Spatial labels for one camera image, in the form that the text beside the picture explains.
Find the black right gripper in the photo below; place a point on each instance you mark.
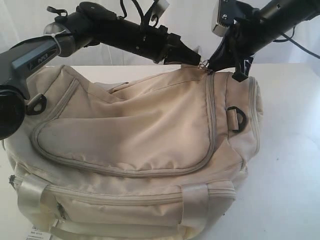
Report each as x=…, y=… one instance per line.
x=240, y=42

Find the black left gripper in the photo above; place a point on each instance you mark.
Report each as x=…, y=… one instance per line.
x=154, y=43

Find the beige duffel bag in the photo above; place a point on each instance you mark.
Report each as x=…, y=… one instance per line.
x=158, y=158

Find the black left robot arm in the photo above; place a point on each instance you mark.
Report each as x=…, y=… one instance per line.
x=90, y=25

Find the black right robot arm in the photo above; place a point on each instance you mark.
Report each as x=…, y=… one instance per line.
x=278, y=17

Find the white backdrop curtain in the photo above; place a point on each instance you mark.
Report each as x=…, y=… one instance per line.
x=191, y=19

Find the white paper label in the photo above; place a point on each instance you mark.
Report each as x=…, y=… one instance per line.
x=43, y=225

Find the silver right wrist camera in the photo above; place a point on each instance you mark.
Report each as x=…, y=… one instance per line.
x=224, y=14

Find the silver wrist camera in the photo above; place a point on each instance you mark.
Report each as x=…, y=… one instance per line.
x=224, y=14
x=159, y=7

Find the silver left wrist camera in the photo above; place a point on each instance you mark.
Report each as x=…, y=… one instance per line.
x=159, y=7

